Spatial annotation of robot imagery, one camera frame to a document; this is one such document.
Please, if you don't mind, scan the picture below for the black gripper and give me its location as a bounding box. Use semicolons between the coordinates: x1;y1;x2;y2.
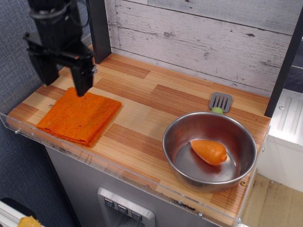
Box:
24;14;95;96

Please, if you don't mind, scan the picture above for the orange cloth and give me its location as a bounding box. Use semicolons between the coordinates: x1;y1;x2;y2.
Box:
37;87;122;148

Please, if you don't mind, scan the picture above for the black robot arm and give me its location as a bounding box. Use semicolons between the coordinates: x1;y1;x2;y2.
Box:
23;0;96;96

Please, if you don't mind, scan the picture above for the grey cabinet with dispenser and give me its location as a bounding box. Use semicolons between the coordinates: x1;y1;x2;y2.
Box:
45;144;228;227

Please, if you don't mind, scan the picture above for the yellow object at corner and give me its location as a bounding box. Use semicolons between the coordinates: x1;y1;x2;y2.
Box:
17;216;42;227

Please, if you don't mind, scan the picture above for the grey toy spatula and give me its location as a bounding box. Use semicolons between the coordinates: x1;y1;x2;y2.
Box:
209;92;232;114

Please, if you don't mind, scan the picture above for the stainless steel bowl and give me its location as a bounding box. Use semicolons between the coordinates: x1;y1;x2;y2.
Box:
162;112;257;193

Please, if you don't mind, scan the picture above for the orange toy carrot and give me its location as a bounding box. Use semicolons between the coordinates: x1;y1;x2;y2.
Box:
190;140;227;166

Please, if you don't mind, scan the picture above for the clear acrylic table guard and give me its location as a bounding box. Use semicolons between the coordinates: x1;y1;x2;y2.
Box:
0;33;271;227

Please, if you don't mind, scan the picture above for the black left vertical post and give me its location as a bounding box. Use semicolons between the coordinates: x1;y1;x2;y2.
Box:
86;0;111;64

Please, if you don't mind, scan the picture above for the black vertical post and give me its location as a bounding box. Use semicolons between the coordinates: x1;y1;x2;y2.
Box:
86;0;111;64
264;9;303;117

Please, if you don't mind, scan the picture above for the white aluminium side rail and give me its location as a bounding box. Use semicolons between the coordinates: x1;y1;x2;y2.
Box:
268;89;303;152

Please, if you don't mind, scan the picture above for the black right vertical post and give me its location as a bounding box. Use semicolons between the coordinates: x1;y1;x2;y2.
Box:
264;9;303;117

